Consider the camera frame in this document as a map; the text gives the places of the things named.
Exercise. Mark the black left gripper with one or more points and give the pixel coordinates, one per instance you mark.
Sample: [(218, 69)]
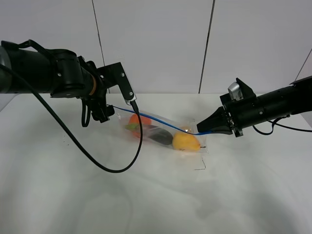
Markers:
[(94, 105)]

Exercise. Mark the purple eggplant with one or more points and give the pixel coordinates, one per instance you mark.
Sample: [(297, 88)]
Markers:
[(158, 134)]

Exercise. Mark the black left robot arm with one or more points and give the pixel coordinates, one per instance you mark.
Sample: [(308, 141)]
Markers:
[(60, 73)]

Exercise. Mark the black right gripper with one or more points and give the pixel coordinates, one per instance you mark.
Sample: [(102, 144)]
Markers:
[(242, 114)]

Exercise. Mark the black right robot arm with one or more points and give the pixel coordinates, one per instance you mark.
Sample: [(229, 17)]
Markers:
[(278, 104)]

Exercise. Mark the clear zip bag blue zipper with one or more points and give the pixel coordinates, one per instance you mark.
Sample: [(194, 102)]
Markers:
[(124, 114)]

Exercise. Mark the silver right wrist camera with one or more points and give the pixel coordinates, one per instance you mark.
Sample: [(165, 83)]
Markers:
[(239, 90)]

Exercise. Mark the orange fruit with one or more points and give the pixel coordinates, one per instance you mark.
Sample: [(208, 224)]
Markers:
[(134, 126)]

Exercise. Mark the yellow pear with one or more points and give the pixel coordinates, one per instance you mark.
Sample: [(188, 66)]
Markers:
[(186, 142)]

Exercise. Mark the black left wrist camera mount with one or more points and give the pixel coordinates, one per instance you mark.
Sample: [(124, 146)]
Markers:
[(115, 75)]

